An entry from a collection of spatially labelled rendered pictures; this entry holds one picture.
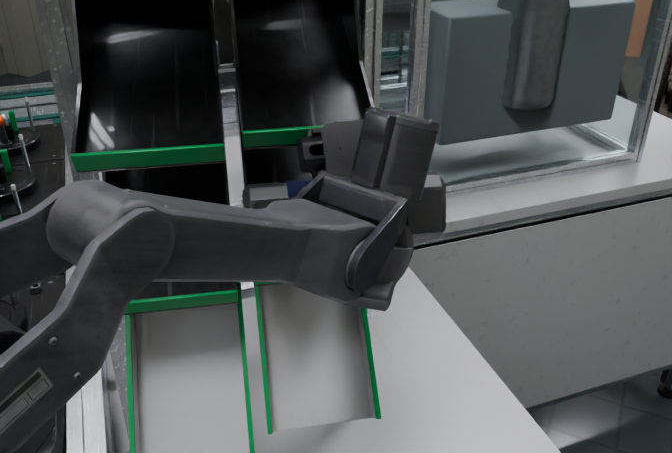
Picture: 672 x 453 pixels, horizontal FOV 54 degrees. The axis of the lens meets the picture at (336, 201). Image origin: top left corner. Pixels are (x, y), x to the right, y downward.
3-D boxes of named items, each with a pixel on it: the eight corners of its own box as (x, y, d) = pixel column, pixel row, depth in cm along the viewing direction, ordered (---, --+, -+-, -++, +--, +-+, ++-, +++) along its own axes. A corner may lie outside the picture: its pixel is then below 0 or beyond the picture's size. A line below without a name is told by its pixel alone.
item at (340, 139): (394, 201, 55) (390, 122, 53) (310, 211, 54) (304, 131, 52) (374, 184, 61) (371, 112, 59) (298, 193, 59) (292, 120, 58)
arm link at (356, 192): (349, 296, 42) (392, 115, 40) (255, 255, 47) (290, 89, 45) (424, 275, 52) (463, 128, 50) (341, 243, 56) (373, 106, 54)
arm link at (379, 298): (406, 323, 49) (437, 204, 47) (333, 312, 47) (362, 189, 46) (382, 290, 55) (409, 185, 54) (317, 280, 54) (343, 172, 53)
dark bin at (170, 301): (238, 303, 68) (234, 266, 62) (106, 317, 66) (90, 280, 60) (222, 109, 84) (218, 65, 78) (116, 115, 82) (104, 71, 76)
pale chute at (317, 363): (374, 417, 80) (381, 418, 76) (266, 432, 78) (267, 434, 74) (345, 199, 88) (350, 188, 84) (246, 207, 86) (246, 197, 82)
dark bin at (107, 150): (226, 163, 60) (220, 105, 54) (76, 174, 58) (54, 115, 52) (211, -21, 76) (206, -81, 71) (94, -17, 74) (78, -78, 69)
